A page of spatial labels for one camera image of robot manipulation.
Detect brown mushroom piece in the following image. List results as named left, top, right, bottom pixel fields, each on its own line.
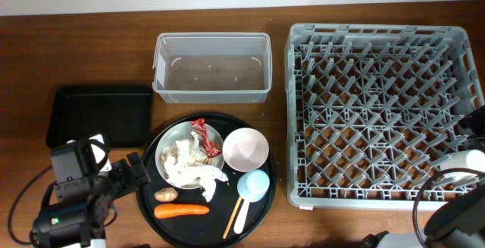
left=154, top=187, right=178, bottom=202

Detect orange carrot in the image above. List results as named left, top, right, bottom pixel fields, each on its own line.
left=154, top=203, right=210, bottom=219

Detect white tissue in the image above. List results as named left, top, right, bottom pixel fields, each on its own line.
left=162, top=131, right=228, bottom=202

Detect grey plate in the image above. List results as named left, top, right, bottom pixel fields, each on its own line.
left=155, top=121, right=224, bottom=190

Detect red snack wrapper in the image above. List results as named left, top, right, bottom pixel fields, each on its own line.
left=190, top=118, right=221, bottom=159

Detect wooden chopstick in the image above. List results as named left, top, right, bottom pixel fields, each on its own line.
left=222, top=196, right=243, bottom=240

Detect white plastic fork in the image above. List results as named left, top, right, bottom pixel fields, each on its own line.
left=233, top=200, right=250, bottom=234

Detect light blue cup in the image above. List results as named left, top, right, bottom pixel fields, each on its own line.
left=237, top=170, right=270, bottom=202

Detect rice and food scraps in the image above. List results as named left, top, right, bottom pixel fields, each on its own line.
left=161, top=140, right=211, bottom=167

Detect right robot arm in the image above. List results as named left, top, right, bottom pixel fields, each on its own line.
left=360, top=107, right=484, bottom=248

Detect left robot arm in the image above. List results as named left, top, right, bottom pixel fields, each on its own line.
left=30, top=152, right=150, bottom=247

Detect grey dishwasher rack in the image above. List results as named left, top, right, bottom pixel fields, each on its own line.
left=285, top=24, right=484, bottom=211

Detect black rectangular tray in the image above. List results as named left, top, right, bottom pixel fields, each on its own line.
left=46, top=84, right=153, bottom=149

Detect round black serving tray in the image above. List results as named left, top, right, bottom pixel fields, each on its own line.
left=136, top=112, right=277, bottom=247

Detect clear plastic bin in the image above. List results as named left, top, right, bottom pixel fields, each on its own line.
left=152, top=32, right=273, bottom=104

